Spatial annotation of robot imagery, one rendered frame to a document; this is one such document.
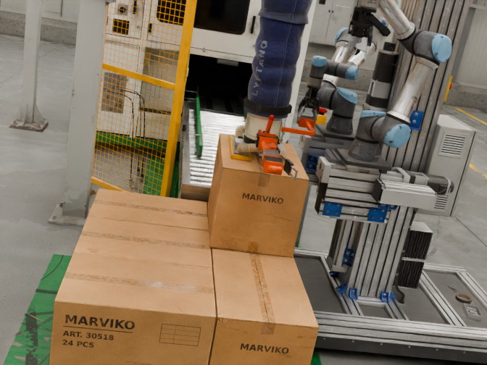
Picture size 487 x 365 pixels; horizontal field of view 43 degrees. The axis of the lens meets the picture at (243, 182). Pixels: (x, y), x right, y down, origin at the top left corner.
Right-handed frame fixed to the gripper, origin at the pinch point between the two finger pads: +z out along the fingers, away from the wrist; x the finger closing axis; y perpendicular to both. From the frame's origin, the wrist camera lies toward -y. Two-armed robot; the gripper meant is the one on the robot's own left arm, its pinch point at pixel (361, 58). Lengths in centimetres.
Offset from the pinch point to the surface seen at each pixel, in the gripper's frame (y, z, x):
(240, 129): 38, 50, -53
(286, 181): 19, 60, -8
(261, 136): 34, 42, -11
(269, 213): 23, 77, -9
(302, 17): 21.7, -10.5, -31.3
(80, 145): 129, 99, -146
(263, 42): 37, 3, -34
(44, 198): 155, 152, -177
